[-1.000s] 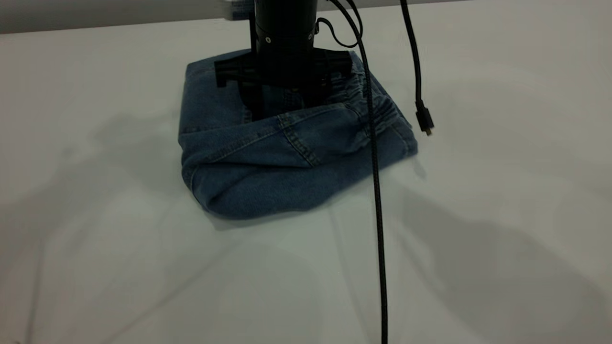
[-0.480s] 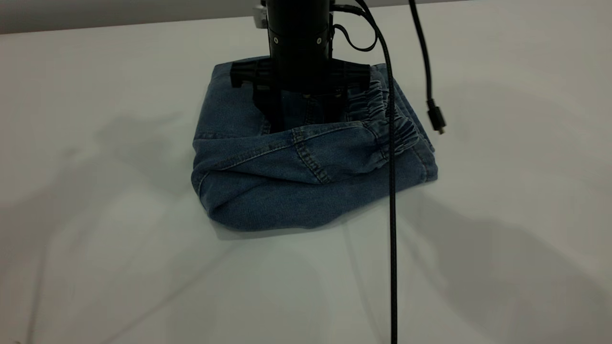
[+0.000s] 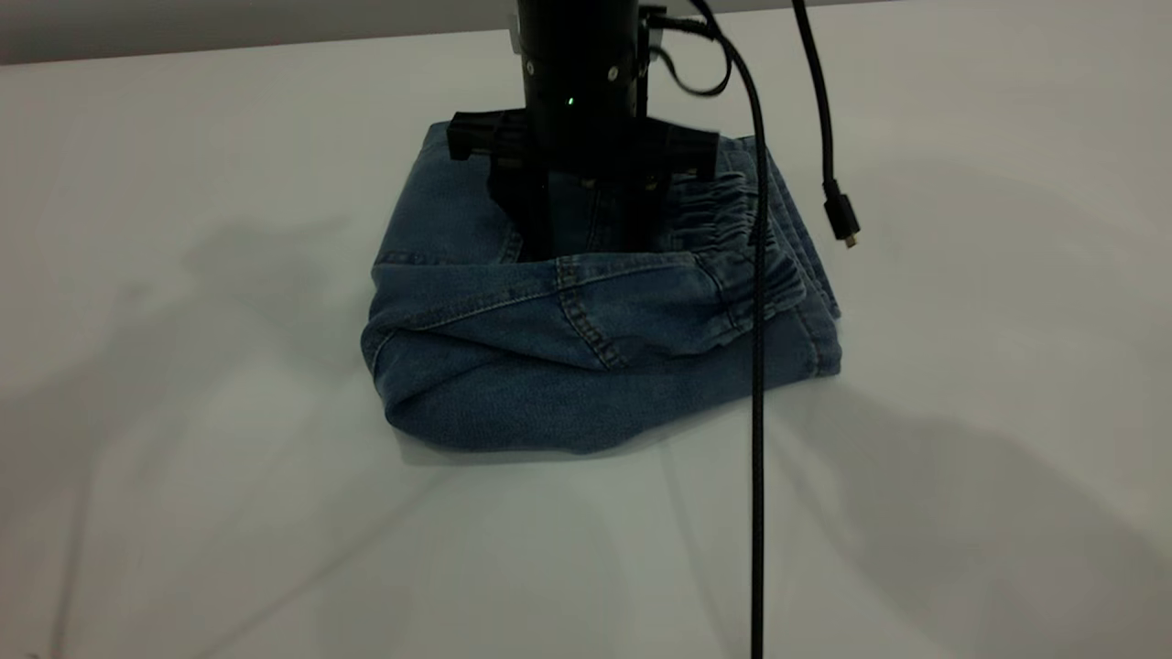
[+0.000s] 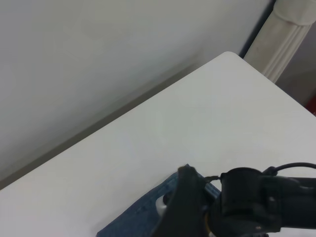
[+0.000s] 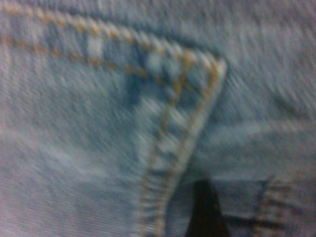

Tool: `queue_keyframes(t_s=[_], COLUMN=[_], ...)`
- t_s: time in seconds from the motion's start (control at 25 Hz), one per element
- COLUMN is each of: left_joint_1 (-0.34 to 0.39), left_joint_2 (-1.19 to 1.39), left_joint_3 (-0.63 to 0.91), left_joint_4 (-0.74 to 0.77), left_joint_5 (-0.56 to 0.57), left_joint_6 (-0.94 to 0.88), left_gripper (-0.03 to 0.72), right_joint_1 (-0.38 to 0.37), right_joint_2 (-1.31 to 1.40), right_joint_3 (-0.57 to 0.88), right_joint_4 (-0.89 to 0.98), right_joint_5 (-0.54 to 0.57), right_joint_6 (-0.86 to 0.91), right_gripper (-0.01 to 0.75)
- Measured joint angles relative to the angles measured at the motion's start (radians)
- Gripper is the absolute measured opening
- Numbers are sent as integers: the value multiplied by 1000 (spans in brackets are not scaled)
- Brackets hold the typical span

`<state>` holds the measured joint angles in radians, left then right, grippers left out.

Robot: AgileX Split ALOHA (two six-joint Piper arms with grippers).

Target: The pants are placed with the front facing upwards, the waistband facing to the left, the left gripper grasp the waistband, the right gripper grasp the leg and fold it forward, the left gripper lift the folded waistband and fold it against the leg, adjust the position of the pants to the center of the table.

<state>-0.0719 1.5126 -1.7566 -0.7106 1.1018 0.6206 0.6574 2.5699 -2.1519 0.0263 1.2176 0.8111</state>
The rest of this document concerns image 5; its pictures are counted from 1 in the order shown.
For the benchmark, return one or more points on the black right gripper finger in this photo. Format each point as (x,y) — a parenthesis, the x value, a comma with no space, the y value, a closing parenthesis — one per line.
(205,214)

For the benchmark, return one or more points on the blue denim pants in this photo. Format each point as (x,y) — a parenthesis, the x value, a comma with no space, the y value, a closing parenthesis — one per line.
(74,123)

